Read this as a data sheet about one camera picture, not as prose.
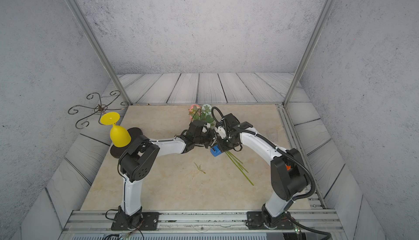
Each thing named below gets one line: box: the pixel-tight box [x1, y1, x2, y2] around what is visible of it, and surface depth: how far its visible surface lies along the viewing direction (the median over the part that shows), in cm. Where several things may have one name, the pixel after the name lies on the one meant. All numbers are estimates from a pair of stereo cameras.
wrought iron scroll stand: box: [67, 90, 129, 129], surface depth 77 cm
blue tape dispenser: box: [210, 144, 223, 158], surface depth 95 cm
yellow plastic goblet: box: [99, 111, 132, 148], surface depth 76 cm
